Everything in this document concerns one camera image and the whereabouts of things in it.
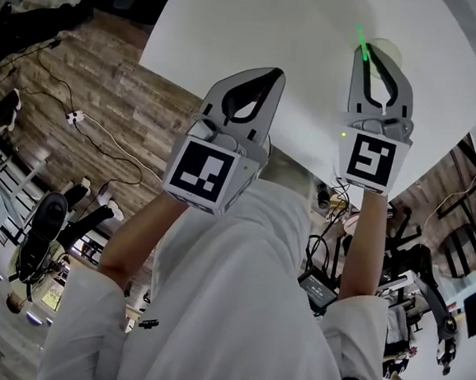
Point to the black electronic box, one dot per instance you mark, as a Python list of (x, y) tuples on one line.
[(316, 291)]

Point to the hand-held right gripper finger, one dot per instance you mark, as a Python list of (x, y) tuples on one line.
[(404, 94), (355, 88)]

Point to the translucent plastic cup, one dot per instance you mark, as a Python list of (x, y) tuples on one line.
[(390, 44)]

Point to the grey mechanical arm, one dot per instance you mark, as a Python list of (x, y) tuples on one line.
[(435, 297)]

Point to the person's right forearm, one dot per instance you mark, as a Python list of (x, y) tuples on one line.
[(363, 245)]

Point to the person's beige trouser leg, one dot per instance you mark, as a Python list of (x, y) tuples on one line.
[(289, 171)]

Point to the person's left forearm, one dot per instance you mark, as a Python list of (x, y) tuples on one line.
[(143, 234)]

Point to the green straw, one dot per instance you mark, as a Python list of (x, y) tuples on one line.
[(362, 40)]

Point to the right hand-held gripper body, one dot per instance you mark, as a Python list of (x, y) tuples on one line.
[(371, 159)]

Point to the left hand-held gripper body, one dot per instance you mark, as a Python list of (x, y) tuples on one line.
[(198, 169)]

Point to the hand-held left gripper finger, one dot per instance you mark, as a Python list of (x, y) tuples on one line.
[(219, 94), (269, 113)]

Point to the person's white shirt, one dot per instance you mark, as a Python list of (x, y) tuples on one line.
[(220, 299)]

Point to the white power strip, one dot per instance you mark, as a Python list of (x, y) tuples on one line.
[(75, 117)]

